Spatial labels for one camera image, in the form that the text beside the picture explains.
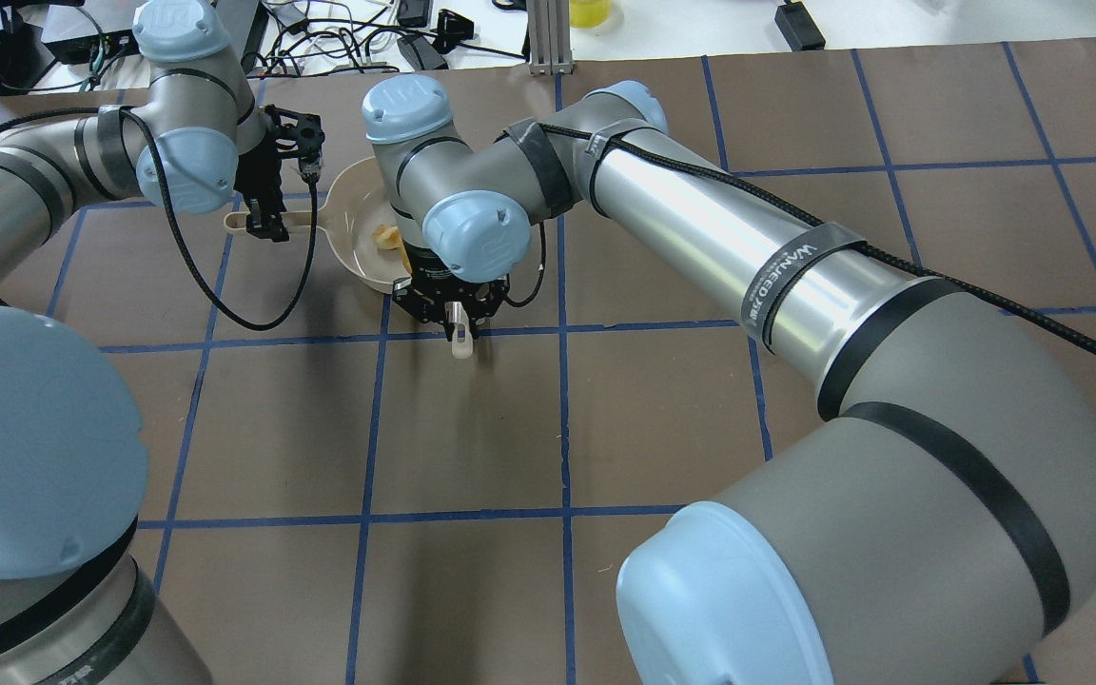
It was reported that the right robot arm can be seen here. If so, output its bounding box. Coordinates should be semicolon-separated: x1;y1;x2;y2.
362;75;1096;684

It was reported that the beige dustpan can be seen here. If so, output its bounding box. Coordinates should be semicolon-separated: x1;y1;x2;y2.
225;156;416;294

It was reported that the toy orange peel piece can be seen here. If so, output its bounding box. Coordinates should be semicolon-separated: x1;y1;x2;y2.
372;225;412;273

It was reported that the aluminium frame post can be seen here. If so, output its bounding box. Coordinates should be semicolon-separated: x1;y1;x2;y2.
526;0;575;75

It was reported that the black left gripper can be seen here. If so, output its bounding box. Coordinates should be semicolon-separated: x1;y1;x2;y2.
235;105;326;240

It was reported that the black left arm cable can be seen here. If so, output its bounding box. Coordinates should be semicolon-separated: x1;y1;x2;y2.
0;105;321;332

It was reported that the black power adapter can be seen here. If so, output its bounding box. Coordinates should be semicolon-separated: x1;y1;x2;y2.
773;1;826;52

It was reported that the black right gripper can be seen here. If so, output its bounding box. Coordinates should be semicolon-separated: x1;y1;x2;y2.
392;246;509;336

